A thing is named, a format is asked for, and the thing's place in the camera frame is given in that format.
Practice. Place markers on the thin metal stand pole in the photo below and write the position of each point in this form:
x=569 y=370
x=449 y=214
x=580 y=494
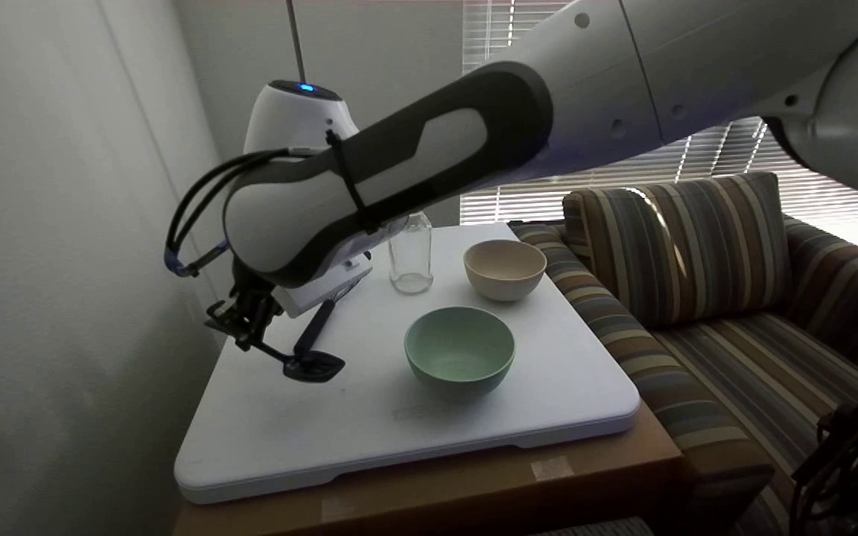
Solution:
x=297 y=41

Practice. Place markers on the striped sofa back cushion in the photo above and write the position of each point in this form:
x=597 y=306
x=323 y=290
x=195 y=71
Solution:
x=685 y=250

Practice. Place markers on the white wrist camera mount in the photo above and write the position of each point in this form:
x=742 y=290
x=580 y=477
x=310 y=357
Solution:
x=326 y=284

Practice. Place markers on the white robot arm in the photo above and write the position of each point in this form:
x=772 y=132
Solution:
x=566 y=110

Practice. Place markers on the black ladle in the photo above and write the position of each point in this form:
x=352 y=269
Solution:
x=310 y=367

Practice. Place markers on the green bowl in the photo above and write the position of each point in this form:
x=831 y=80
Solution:
x=459 y=346

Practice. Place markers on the clear glass jar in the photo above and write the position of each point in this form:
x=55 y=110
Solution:
x=413 y=259

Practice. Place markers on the white window blinds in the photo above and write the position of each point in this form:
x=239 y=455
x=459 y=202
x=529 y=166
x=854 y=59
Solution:
x=708 y=153

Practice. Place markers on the striped sofa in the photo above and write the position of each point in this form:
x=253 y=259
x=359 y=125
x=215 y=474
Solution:
x=745 y=378

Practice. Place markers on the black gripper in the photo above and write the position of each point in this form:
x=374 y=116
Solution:
x=253 y=302

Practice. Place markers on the white table board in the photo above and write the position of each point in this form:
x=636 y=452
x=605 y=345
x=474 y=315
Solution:
x=449 y=494

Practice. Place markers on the beige bowl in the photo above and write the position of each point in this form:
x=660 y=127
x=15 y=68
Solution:
x=505 y=269

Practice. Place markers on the black metal frame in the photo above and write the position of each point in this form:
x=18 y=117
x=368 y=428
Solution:
x=848 y=457

